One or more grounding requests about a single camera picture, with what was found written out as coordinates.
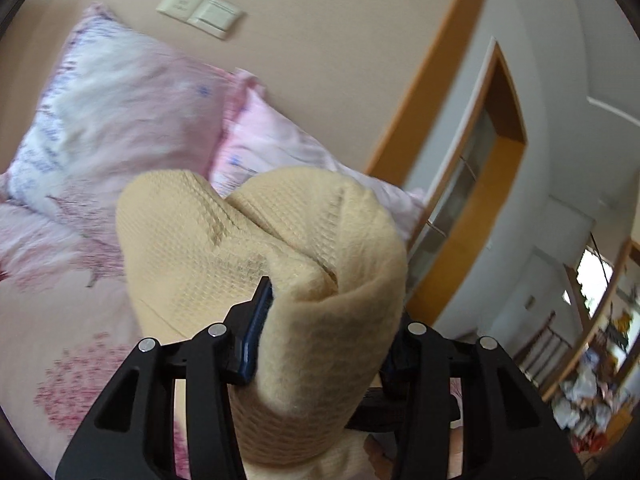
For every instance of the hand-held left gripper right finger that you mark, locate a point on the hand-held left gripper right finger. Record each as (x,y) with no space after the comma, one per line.
(425,360)

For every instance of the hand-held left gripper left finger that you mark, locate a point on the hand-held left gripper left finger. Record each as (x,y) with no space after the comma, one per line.
(257,332)

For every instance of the cream waffle-knit blanket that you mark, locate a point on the cream waffle-knit blanket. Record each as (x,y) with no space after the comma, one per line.
(310,360)

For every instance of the wooden chair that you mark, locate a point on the wooden chair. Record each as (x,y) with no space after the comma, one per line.
(542,350)

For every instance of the wooden door with glass panes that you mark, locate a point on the wooden door with glass panes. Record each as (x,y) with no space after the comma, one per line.
(480,240)

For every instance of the pile of colourful clutter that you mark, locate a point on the pile of colourful clutter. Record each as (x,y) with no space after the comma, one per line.
(595,380)

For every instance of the window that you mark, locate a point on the window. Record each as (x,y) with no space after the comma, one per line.
(592,277)

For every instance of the pink floral pillow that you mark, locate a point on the pink floral pillow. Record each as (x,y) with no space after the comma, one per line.
(115,105)
(280,140)

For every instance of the pink floral bedsheet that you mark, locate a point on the pink floral bedsheet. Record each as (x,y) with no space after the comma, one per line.
(60,310)

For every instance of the beige wall switch plate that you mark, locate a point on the beige wall switch plate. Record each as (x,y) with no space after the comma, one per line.
(181,1)
(217,17)

